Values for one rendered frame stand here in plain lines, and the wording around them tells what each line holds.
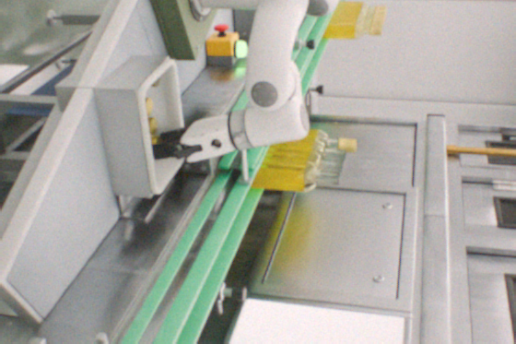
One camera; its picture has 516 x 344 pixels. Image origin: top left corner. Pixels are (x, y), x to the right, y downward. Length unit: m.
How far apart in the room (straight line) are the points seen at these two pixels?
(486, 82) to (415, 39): 0.94
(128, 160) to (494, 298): 0.80
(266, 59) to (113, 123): 0.30
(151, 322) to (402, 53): 6.66
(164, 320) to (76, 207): 0.25
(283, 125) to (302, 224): 0.45
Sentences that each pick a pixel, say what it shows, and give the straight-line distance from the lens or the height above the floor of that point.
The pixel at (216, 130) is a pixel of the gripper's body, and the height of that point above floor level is 0.95.
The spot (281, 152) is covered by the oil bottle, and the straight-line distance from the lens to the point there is 1.52.
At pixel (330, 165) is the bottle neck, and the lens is 1.50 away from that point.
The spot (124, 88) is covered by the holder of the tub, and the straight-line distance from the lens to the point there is 1.14.
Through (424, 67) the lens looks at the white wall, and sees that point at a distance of 7.60.
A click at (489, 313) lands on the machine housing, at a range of 1.41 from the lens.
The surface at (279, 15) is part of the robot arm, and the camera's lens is 1.08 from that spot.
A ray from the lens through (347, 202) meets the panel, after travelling 1.62.
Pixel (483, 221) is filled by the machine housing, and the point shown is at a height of 1.48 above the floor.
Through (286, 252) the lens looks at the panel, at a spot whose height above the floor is 1.04.
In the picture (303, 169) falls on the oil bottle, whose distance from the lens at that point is 1.44.
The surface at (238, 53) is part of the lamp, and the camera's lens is 1.71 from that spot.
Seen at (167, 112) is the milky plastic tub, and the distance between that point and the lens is 1.31.
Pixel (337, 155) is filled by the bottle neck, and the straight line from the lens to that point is 1.55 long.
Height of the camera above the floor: 1.30
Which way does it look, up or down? 14 degrees down
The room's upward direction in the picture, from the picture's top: 94 degrees clockwise
